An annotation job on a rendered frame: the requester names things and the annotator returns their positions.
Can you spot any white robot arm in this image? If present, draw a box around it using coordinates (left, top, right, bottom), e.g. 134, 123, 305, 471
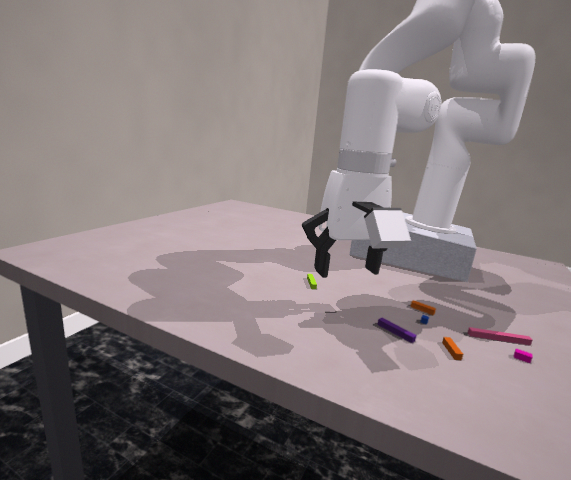
337, 0, 535, 249

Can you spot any orange rectangular bar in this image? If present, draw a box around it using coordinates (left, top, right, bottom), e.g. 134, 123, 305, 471
442, 337, 463, 360
410, 300, 436, 315

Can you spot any small magenta block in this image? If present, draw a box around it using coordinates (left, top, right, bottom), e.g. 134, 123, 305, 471
514, 349, 532, 363

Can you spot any pink rod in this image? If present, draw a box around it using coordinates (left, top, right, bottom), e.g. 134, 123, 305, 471
468, 327, 532, 345

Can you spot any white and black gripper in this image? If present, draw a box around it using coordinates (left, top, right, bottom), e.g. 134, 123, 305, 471
302, 168, 392, 278

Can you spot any purple rod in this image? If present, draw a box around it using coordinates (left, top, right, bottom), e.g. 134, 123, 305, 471
377, 318, 417, 343

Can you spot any lime green rod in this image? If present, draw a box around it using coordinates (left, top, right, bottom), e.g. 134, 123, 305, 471
307, 274, 317, 289

